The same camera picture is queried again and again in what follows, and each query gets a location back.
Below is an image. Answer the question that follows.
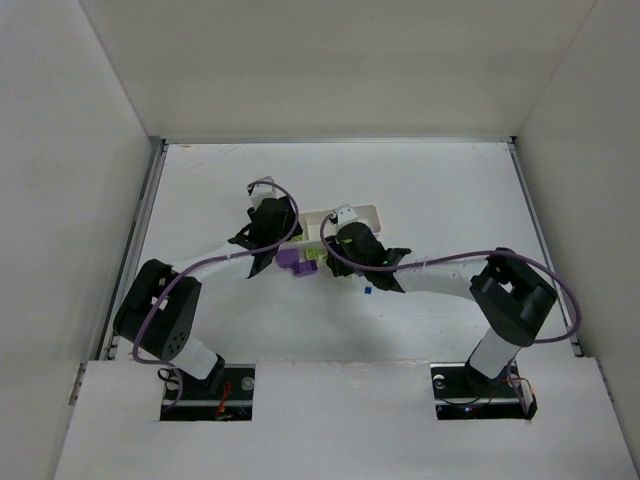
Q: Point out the purple rounded lego brick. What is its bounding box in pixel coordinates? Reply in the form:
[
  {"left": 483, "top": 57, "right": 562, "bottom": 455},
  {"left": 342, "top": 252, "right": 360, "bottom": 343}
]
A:
[{"left": 274, "top": 249, "right": 299, "bottom": 269}]

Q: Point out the purple lego plate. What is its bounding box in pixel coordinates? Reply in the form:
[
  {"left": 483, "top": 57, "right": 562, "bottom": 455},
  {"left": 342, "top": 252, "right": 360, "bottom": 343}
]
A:
[{"left": 292, "top": 260, "right": 318, "bottom": 277}]

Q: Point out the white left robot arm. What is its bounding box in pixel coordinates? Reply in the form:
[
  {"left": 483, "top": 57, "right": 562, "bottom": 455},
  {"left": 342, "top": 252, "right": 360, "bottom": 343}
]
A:
[{"left": 113, "top": 196, "right": 302, "bottom": 397}]

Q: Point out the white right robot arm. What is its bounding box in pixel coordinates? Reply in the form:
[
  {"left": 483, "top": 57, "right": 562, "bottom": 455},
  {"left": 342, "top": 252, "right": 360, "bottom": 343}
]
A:
[{"left": 323, "top": 221, "right": 558, "bottom": 396}]

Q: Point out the white three-compartment tray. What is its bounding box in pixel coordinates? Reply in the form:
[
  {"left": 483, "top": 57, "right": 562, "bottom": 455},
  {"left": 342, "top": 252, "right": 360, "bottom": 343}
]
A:
[{"left": 292, "top": 204, "right": 382, "bottom": 247}]

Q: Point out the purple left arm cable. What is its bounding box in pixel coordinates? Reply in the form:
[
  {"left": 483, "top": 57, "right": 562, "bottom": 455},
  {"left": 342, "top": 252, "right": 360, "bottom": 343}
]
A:
[{"left": 132, "top": 179, "right": 301, "bottom": 411}]

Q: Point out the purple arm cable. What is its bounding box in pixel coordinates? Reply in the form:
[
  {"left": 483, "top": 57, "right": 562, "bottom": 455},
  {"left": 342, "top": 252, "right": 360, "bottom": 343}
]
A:
[
  {"left": 319, "top": 212, "right": 582, "bottom": 346},
  {"left": 132, "top": 179, "right": 301, "bottom": 411}
]

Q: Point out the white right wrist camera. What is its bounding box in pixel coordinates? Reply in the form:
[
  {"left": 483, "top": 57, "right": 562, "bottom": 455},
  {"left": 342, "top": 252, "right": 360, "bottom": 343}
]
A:
[{"left": 332, "top": 205, "right": 359, "bottom": 232}]

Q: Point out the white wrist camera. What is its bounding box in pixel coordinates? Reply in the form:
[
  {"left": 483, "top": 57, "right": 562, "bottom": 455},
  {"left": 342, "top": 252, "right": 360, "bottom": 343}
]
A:
[
  {"left": 247, "top": 176, "right": 277, "bottom": 209},
  {"left": 332, "top": 205, "right": 359, "bottom": 232}
]

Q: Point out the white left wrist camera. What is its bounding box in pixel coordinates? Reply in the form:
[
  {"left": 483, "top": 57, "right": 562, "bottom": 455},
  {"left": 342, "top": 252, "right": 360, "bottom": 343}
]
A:
[{"left": 247, "top": 176, "right": 277, "bottom": 209}]

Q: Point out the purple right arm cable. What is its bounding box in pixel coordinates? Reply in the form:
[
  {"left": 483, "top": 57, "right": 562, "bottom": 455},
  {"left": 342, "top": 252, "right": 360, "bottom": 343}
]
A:
[{"left": 319, "top": 212, "right": 582, "bottom": 346}]

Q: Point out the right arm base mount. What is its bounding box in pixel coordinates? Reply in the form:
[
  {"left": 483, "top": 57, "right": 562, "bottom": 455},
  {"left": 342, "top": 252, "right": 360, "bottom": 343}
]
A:
[{"left": 430, "top": 362, "right": 538, "bottom": 421}]

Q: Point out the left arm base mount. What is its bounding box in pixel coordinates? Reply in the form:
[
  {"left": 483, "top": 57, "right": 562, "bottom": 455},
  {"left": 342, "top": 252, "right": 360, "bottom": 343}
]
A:
[{"left": 157, "top": 364, "right": 256, "bottom": 422}]

